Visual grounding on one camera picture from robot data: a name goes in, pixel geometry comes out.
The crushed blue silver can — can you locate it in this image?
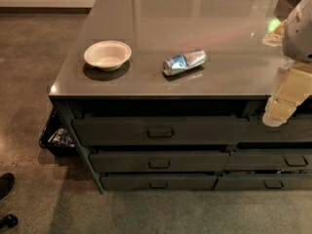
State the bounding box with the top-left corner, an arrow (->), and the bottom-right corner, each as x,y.
163,49 -> 207,76

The black bin with trash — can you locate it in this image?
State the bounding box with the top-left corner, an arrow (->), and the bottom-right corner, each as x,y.
39,109 -> 78,157

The white paper bowl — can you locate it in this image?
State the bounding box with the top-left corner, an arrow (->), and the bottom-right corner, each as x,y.
84,41 -> 132,71

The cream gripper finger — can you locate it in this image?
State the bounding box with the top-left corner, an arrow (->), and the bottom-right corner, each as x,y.
262,63 -> 312,127
262,20 -> 287,47

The grey drawer cabinet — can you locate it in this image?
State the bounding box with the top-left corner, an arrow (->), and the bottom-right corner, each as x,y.
49,0 -> 311,191

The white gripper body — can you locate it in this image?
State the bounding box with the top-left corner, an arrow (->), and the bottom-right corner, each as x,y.
282,0 -> 312,62

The black object on floor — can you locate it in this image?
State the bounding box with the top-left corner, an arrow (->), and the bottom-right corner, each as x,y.
0,214 -> 19,228

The black shoe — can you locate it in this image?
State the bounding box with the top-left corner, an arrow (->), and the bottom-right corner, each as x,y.
0,173 -> 15,200

